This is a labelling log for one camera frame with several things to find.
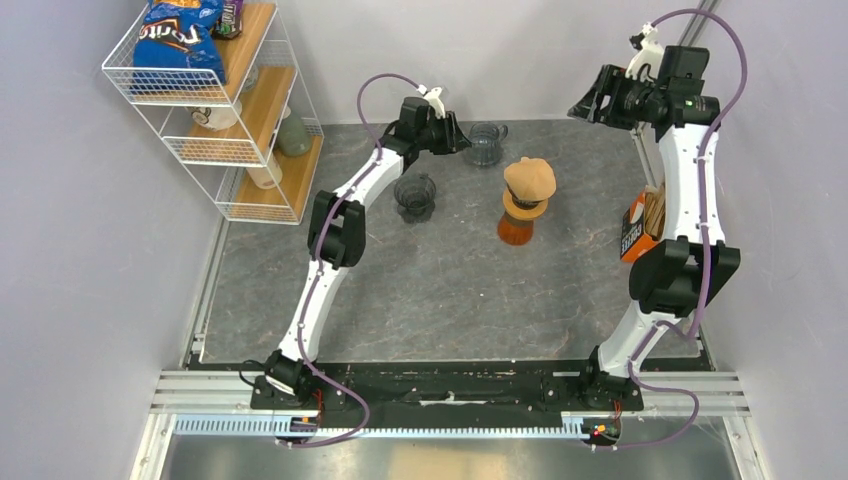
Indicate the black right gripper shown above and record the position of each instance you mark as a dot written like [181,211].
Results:
[610,91]

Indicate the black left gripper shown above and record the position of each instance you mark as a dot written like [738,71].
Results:
[449,134]

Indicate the wooden ring dripper holder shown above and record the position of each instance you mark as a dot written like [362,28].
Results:
[523,210]

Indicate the orange glass carafe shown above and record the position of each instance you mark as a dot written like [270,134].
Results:
[513,231]

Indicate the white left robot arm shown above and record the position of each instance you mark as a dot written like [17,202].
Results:
[337,231]

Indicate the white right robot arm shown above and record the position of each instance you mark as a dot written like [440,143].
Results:
[678,277]

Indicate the smoky glass dripper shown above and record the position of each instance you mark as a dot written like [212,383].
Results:
[415,197]

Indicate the brown paper coffee filters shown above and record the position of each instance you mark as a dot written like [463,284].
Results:
[654,211]

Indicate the coffee paper filter box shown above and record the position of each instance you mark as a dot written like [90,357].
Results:
[634,241]

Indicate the clear glass pitcher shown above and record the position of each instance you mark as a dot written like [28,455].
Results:
[486,149]

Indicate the green ceramic vase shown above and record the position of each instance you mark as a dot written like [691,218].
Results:
[293,138]

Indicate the beige paper cup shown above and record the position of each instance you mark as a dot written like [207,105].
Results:
[268,176]

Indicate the white ceramic mug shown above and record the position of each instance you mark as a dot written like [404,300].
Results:
[216,118]

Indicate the dark snack packet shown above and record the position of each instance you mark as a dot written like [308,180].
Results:
[229,24]

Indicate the blue chips bag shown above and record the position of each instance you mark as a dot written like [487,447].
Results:
[177,43]

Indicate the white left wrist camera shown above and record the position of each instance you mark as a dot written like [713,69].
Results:
[433,97]

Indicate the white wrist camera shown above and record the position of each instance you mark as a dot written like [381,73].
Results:
[433,97]
[649,53]

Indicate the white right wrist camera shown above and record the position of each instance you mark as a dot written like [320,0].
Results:
[649,53]

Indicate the white wire wooden shelf rack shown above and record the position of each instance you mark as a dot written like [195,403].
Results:
[248,132]

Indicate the aluminium frame rail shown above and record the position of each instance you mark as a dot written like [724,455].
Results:
[218,402]

